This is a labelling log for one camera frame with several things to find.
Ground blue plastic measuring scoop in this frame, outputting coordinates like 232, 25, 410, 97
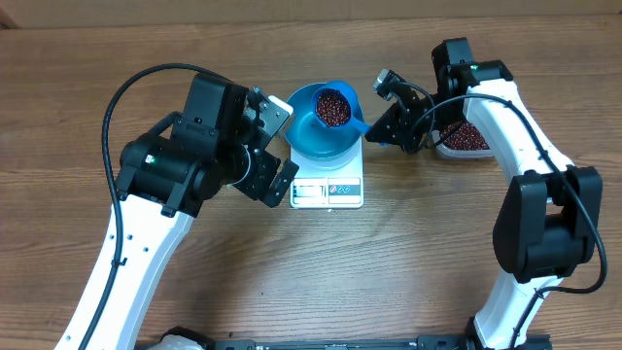
312, 81, 370, 134

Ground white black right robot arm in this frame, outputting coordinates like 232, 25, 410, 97
365, 38, 605, 349

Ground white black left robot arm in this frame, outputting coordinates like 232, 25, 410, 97
56, 73, 298, 349

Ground teal plastic bowl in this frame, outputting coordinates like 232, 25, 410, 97
285, 83, 362, 160

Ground red beans in scoop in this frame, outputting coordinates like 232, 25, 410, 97
316, 89, 351, 127

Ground white digital kitchen scale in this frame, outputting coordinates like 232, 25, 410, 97
290, 140, 364, 210

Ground clear plastic bean container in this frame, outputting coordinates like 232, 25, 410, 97
435, 144, 493, 160

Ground red adzuki beans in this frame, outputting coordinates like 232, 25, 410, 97
439, 122, 489, 151

